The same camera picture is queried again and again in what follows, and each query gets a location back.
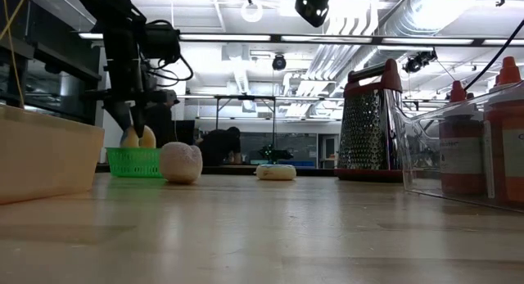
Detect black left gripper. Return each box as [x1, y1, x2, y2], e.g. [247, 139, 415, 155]
[84, 62, 180, 138]

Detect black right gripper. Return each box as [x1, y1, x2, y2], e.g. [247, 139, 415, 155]
[282, 0, 332, 28]

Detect blue doughnut white drizzle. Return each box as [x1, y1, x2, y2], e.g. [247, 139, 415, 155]
[119, 124, 158, 150]

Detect blue doughnut white sprinkles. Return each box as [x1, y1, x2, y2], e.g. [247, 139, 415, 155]
[255, 163, 298, 182]

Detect red food colouring bottle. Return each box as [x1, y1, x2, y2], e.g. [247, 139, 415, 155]
[438, 79, 487, 196]

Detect orange food colouring bottle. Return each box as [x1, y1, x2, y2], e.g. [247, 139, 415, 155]
[483, 56, 524, 208]

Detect green plastic basket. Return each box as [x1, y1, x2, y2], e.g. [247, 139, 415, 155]
[105, 147, 165, 179]

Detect orange cutting mat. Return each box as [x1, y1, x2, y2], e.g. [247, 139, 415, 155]
[0, 103, 106, 205]

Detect person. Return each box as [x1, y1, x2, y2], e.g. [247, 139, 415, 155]
[195, 125, 243, 167]

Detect metal box grater red trim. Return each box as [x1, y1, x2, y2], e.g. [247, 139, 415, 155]
[333, 57, 412, 184]

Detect clear plastic bin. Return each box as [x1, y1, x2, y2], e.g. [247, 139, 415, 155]
[392, 79, 524, 214]

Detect white ring lamp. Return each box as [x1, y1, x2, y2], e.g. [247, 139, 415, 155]
[240, 0, 264, 24]

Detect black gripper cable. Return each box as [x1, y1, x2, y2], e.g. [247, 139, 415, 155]
[463, 16, 524, 92]
[138, 18, 195, 83]

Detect black metal background frame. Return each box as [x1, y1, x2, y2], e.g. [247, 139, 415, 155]
[211, 94, 278, 154]

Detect yellow cable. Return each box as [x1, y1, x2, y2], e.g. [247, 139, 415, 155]
[0, 0, 30, 110]

